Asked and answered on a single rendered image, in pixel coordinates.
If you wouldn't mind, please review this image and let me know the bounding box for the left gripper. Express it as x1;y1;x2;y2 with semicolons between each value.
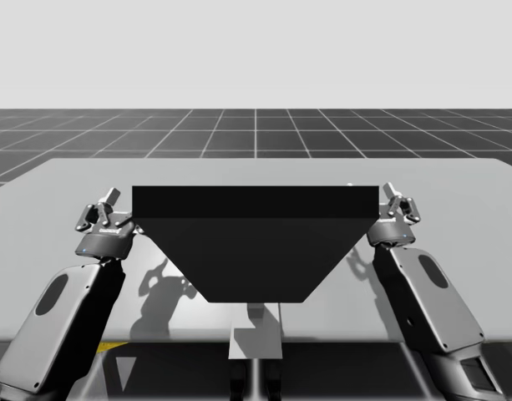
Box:
74;187;135;261

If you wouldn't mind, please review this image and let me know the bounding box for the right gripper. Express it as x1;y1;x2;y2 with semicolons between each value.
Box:
366;181;423;251

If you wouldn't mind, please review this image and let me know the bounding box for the black screen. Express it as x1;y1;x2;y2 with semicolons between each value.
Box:
131;185;381;304

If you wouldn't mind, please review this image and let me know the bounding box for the grey stand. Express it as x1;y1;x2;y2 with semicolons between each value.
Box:
227;302;284;361

